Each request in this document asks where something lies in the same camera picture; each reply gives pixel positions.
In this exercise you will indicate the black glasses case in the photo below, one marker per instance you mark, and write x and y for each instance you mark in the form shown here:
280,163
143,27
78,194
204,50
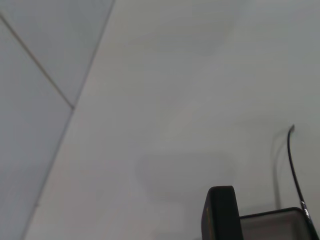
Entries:
220,212

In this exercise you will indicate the black glasses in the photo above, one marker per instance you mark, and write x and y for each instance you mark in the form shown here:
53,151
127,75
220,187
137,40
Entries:
306,212

